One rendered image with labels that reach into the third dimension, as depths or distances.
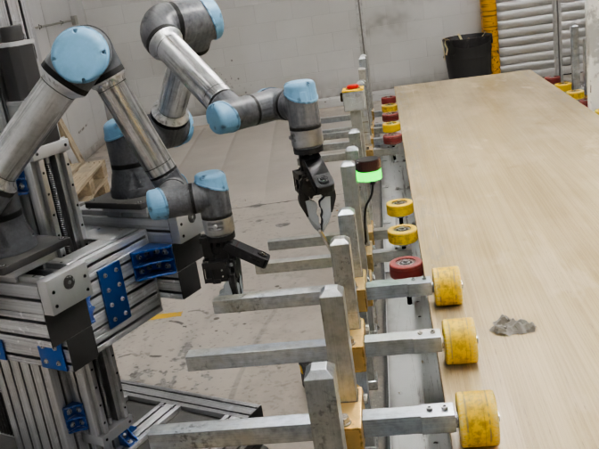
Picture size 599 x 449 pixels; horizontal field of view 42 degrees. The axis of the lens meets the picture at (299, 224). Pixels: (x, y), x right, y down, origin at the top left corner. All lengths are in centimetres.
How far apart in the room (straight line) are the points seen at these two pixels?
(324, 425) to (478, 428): 30
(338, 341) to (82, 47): 92
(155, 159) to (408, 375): 82
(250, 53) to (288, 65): 48
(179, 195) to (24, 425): 108
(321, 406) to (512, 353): 61
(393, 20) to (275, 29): 143
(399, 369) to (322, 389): 111
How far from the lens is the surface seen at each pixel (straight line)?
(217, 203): 184
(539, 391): 135
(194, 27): 210
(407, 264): 188
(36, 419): 258
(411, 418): 118
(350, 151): 209
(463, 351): 139
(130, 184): 235
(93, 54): 177
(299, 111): 179
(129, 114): 193
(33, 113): 182
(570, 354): 146
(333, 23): 976
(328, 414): 93
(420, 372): 199
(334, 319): 115
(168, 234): 230
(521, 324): 153
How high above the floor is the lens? 159
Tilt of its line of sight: 17 degrees down
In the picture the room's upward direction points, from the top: 8 degrees counter-clockwise
